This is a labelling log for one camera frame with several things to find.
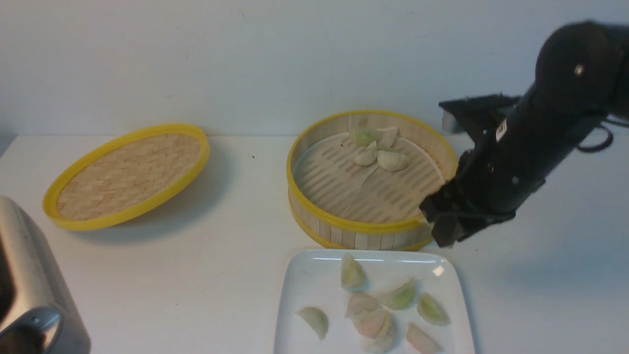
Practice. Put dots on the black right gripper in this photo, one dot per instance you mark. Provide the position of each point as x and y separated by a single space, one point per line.
488 189

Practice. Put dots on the green dumpling basket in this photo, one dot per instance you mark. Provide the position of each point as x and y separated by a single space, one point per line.
316 319

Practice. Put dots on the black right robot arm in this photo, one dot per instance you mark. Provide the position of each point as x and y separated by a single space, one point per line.
581 83

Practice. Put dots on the white square plate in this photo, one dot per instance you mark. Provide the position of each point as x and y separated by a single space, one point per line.
313 279

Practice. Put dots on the green dumpling plate right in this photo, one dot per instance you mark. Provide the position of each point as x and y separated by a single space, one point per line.
431 310

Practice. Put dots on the green dumpling plate centre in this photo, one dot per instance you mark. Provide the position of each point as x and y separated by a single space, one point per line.
400 298

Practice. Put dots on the pale green dumpling plate top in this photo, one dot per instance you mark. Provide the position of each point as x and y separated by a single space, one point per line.
352 275

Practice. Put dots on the pink dumpling plate bottom right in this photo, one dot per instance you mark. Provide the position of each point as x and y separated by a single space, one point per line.
422 342

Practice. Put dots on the pink dumpling plate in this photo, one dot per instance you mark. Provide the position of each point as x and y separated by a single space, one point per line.
366 314
422 342

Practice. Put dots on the pink dumpling plate centre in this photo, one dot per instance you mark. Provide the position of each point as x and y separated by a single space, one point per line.
366 314

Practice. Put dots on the white dumpling plate bottom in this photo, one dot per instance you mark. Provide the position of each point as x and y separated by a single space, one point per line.
385 339

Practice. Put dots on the white dumpling basket centre right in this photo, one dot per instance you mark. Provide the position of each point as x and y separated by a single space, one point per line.
392 161

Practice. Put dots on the white dumpling basket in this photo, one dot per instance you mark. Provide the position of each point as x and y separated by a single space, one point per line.
367 156
392 161

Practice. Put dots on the white dumpling at basket rear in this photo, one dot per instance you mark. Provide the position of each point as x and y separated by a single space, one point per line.
388 137

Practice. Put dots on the white dumpling basket centre left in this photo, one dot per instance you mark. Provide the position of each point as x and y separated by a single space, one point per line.
367 156

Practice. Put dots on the yellow rimmed bamboo steamer basket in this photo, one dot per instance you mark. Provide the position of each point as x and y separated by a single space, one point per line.
341 205

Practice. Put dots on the green dumpling at basket rear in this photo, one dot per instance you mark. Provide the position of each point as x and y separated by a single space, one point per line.
363 137

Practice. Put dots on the yellow rimmed woven steamer lid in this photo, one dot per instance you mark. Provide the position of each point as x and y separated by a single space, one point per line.
126 177

